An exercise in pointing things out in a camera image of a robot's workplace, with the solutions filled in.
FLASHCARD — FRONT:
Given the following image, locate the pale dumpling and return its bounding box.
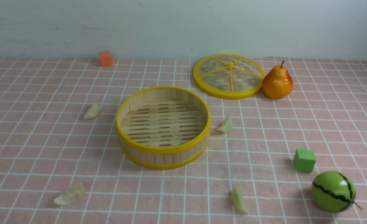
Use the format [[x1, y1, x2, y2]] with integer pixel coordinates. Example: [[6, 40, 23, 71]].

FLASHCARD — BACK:
[[230, 185, 249, 214], [83, 103, 100, 120], [53, 182, 84, 206], [217, 116, 233, 133]]

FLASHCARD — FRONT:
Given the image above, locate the yellow-rimmed bamboo steamer tray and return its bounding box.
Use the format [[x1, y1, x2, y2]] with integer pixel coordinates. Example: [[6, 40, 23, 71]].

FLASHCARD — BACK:
[[115, 86, 211, 170]]

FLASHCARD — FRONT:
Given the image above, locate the yellow bamboo steamer lid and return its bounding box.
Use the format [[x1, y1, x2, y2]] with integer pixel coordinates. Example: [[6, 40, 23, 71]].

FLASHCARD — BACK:
[[193, 54, 266, 100]]

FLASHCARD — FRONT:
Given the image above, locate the orange foam cube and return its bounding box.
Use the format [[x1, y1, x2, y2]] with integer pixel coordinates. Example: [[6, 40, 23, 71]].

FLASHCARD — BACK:
[[98, 51, 113, 67]]

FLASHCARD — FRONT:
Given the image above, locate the orange toy pear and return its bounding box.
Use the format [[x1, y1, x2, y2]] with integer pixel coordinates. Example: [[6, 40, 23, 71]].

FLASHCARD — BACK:
[[262, 60, 293, 99]]

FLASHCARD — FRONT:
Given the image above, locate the green foam cube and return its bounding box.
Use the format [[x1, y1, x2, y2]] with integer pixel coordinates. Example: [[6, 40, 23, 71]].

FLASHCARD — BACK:
[[294, 149, 316, 173]]

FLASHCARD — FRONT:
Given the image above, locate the pink checkered tablecloth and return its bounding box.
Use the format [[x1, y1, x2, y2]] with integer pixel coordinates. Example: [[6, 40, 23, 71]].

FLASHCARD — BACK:
[[0, 58, 367, 224]]

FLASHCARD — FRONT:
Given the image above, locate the green toy watermelon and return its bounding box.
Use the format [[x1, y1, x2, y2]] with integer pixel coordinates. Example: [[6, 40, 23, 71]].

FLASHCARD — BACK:
[[311, 171, 363, 212]]

